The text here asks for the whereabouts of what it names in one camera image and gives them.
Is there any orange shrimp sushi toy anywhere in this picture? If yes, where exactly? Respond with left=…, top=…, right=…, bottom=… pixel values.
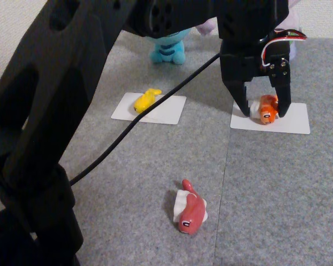
left=249, top=94, right=281, bottom=125

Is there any yellow egg sushi toy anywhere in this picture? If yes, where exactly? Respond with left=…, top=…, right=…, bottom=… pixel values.
left=133, top=88, right=163, bottom=114

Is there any purple Goomy plush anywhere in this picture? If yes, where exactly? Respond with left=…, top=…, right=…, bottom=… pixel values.
left=286, top=0, right=302, bottom=61

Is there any blue Wooper plush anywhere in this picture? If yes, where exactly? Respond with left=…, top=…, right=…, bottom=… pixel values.
left=150, top=22, right=216, bottom=65

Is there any red tuna sushi toy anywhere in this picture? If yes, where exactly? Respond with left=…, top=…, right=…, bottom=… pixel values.
left=173, top=178, right=209, bottom=236

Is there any white card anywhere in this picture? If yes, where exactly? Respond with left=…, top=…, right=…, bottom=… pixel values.
left=230, top=101, right=311, bottom=135
left=110, top=93, right=188, bottom=125

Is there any grey carpet tile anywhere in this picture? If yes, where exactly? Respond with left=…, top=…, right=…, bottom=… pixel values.
left=58, top=29, right=241, bottom=266
left=215, top=35, right=333, bottom=266

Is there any red white servo wire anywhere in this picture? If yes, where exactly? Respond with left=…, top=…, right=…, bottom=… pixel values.
left=259, top=27, right=308, bottom=68

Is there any black cable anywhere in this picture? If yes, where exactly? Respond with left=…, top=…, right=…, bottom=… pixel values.
left=69, top=52, right=221, bottom=186

